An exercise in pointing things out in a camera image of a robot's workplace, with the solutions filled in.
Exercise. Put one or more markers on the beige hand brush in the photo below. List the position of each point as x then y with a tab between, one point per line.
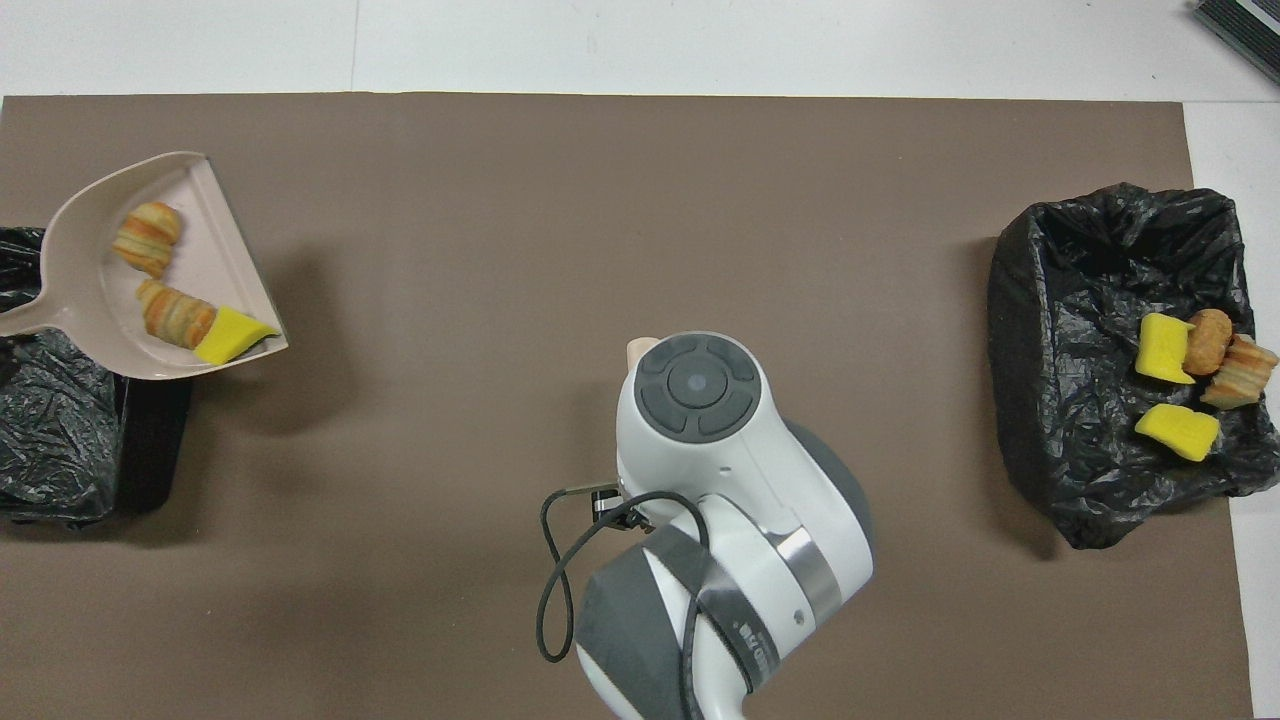
640	351

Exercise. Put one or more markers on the yellow sponge piece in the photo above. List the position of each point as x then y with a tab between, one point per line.
1163	350
232	337

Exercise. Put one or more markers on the golden croissant piece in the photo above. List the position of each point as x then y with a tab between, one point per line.
148	238
178	315
1240	375

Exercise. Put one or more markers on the beige plastic dustpan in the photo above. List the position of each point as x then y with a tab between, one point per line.
90	290

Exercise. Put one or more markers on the green and yellow sponge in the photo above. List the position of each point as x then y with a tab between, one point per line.
1178	430

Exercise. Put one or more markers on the brown bread roll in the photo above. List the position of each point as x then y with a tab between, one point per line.
1208	342

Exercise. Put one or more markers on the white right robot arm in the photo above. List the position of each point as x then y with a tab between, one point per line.
720	460

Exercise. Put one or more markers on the black bag lined bin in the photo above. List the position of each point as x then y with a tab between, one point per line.
1080	330
60	440

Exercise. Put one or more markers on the brown paper table mat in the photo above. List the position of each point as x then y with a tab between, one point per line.
600	220

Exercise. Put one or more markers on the black ridged device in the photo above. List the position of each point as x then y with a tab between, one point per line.
1250	30

